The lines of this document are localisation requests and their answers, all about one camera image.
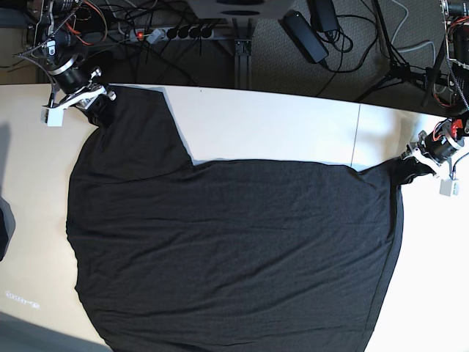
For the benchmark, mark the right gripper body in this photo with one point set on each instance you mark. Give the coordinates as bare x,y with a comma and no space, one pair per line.
73,86

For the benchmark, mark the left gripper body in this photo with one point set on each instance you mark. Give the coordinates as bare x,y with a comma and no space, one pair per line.
432,153

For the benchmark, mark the black T-shirt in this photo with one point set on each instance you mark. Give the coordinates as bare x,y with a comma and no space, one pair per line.
249,255

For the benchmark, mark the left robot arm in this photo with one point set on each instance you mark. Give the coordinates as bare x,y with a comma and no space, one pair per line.
455,57

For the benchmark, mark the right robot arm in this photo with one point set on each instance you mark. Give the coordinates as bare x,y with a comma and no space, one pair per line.
63,36

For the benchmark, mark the black tripod stand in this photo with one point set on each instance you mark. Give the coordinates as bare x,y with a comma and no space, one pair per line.
400,69

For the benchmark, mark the white plug adapter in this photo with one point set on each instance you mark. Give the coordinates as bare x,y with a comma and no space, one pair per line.
155,35

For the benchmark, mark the white power strip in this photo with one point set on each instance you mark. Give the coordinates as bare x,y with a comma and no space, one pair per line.
187,32

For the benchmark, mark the dark object at left edge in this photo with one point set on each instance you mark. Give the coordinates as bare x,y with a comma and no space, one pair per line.
7,227

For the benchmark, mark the aluminium table leg profile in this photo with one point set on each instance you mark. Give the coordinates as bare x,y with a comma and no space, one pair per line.
243,29

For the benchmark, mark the black power brick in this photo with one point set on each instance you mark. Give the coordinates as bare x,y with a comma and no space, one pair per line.
306,40
323,15

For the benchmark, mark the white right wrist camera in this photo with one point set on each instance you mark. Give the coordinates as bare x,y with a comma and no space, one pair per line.
52,117

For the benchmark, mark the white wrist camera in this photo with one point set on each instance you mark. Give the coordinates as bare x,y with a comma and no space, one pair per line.
449,187
52,117

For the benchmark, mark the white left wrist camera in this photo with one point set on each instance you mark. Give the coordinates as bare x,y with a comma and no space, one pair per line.
449,187

